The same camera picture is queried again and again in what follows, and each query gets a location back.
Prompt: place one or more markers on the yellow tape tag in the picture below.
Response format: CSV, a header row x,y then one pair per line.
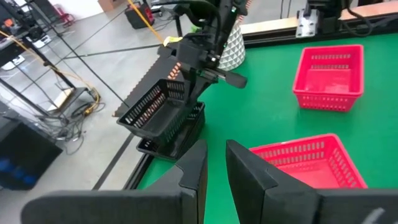
x,y
172,40

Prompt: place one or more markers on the brown cardboard box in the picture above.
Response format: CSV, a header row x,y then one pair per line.
x,y
109,3

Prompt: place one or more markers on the black metal desk frame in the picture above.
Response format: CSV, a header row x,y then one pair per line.
x,y
79,96

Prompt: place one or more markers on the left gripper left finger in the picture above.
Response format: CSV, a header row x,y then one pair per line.
x,y
180,199

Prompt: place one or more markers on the green felt table cover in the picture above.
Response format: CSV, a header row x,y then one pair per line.
x,y
264,109

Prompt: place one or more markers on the black red equipment case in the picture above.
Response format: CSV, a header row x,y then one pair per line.
x,y
140,15

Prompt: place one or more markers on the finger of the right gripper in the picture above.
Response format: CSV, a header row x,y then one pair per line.
x,y
191,90
205,86

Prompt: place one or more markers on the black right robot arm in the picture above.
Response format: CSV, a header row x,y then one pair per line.
x,y
211,15

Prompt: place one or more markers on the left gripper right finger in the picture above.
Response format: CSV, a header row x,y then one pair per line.
x,y
267,205

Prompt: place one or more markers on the black plastic basket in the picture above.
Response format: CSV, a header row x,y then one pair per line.
x,y
161,154
155,118
196,113

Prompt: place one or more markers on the silver aluminum bracket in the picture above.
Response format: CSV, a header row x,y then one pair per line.
x,y
303,25

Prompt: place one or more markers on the black storage box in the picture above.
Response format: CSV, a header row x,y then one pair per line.
x,y
28,155

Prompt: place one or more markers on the red plastic basket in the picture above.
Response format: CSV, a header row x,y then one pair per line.
x,y
304,168
328,81

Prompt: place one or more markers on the succulent in white pot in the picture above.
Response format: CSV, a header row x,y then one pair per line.
x,y
234,51

